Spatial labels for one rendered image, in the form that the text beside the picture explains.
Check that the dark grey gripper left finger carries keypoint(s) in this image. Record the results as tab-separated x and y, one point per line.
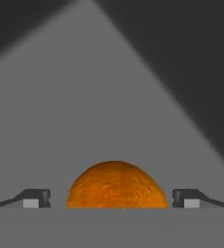
36	195

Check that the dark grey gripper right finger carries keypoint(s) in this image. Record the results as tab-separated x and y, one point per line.
187	195

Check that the orange tangerine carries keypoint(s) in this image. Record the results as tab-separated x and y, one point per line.
116	187

